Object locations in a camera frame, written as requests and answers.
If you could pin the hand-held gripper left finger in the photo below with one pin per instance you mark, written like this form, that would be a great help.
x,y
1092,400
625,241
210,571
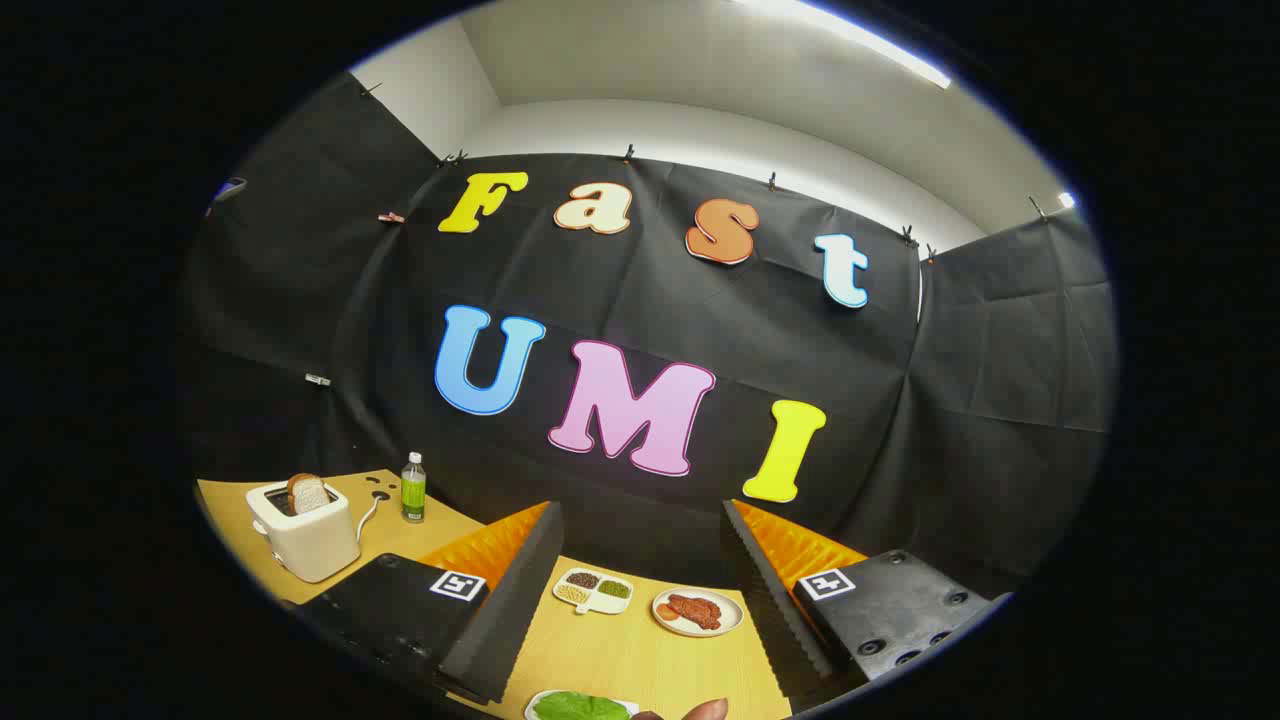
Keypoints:
x,y
520,600

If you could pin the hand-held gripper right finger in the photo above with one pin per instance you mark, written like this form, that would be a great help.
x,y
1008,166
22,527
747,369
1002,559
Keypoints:
x,y
770,600

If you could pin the green lettuce leaf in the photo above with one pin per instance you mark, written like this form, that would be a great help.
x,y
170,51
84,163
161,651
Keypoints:
x,y
580,708

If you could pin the toasted bread slice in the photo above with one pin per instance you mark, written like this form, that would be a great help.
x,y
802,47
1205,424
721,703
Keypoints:
x,y
308,495

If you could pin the round white meat plate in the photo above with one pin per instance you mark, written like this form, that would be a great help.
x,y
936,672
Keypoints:
x,y
735,612

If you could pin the white divided dish with beans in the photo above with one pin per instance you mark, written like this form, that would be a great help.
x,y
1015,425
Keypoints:
x,y
598,602

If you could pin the red meat slice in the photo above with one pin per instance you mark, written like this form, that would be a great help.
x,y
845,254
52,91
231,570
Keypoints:
x,y
692,611

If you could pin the white square plate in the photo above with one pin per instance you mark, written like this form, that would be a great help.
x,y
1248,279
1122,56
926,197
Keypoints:
x,y
530,708

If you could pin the green label drink bottle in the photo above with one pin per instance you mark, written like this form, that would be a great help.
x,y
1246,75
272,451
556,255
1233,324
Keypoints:
x,y
413,490

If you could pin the white toaster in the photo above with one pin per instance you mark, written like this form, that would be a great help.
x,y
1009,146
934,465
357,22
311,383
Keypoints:
x,y
310,548

